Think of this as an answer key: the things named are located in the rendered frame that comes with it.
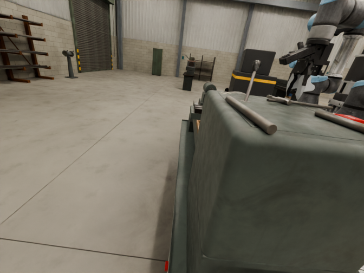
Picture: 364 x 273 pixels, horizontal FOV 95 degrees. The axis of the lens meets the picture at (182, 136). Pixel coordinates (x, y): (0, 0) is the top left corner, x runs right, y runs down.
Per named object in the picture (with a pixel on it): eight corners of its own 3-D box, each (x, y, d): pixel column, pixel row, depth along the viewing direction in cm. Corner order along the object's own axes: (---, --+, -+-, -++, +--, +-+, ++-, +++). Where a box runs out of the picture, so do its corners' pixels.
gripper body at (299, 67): (323, 78, 64) (339, 41, 59) (301, 75, 63) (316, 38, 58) (310, 76, 70) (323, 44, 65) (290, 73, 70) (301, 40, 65)
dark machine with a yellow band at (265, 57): (264, 116, 553) (286, 51, 473) (227, 110, 570) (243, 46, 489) (254, 105, 716) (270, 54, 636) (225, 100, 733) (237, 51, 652)
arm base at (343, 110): (352, 121, 101) (362, 105, 96) (374, 130, 87) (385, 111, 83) (325, 116, 103) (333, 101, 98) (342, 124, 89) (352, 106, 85)
